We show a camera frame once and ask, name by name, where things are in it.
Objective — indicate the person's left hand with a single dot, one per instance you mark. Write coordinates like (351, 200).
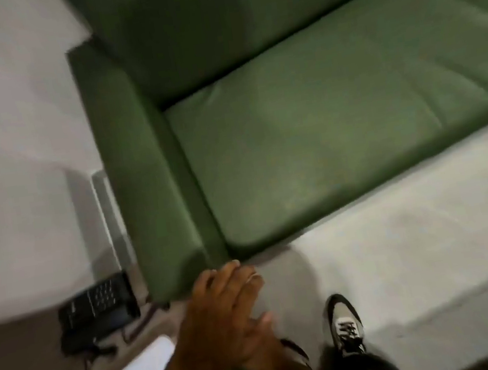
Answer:
(221, 326)

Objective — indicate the person's right hand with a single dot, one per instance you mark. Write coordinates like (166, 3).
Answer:
(264, 347)

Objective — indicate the person's left fingers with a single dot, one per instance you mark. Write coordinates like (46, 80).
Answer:
(231, 286)

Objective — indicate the person's right fingers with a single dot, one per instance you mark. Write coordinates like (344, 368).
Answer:
(263, 324)

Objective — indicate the grey and black right sneaker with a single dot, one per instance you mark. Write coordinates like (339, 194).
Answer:
(345, 322)

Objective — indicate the black desk telephone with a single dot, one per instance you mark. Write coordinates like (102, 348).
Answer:
(96, 309)

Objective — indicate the green leather sofa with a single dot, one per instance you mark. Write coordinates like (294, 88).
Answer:
(142, 169)

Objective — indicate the green sofa seat cushion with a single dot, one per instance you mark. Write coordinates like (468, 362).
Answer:
(318, 136)

